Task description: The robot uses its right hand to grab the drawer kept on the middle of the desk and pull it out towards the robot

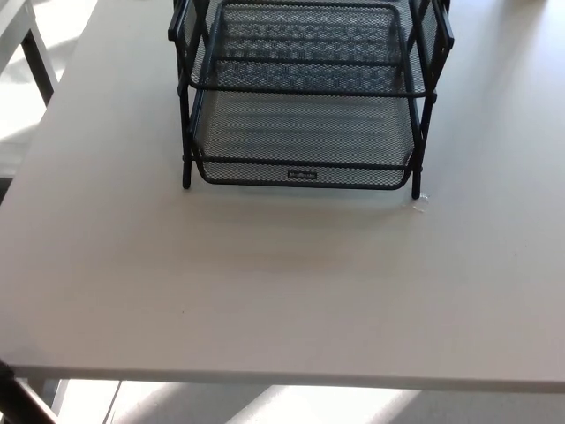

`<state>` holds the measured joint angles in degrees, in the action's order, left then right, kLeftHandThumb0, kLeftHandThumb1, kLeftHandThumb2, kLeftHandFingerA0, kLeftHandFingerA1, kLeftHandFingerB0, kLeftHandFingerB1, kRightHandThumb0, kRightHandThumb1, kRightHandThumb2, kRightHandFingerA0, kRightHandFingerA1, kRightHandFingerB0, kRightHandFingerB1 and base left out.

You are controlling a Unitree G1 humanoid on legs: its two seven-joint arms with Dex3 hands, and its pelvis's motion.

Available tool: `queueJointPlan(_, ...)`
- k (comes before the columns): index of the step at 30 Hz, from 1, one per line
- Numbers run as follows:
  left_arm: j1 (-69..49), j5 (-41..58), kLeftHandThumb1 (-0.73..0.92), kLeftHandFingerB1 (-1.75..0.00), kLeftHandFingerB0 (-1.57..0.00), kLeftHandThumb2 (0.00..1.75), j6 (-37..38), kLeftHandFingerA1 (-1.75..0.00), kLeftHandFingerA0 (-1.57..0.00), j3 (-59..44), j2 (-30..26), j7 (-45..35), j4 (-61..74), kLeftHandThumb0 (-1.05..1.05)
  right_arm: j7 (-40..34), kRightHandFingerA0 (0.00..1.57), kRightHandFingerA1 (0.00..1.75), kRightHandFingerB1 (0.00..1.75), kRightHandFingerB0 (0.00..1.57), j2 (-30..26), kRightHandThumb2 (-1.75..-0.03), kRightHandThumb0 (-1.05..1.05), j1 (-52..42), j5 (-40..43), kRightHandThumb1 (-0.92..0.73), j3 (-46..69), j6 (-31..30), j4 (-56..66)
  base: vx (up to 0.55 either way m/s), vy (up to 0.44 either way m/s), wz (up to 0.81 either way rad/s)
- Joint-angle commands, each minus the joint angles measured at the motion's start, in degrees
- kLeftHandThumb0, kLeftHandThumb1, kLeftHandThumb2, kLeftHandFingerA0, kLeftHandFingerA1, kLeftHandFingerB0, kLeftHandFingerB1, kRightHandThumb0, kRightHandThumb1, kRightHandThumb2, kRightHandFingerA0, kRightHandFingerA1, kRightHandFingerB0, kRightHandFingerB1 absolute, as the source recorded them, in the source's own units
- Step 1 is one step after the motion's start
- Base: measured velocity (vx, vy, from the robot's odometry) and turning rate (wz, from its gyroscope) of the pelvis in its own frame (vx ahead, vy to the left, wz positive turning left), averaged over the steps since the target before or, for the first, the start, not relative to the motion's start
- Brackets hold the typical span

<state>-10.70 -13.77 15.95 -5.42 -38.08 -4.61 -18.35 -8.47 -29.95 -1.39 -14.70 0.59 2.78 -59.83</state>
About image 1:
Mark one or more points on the white desk leg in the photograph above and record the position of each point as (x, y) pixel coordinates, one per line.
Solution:
(59, 395)

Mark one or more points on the black mesh tray with label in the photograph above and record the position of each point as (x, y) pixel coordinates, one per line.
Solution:
(300, 132)

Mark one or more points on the clear tape scrap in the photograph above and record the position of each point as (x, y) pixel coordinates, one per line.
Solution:
(421, 203)

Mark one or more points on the dark brown diagonal bar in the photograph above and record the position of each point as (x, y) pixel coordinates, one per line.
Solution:
(26, 402)

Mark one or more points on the white side table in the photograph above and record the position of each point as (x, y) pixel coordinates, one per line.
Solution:
(13, 22)

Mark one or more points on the black metal organizer frame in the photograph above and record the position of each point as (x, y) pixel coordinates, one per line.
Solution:
(184, 146)

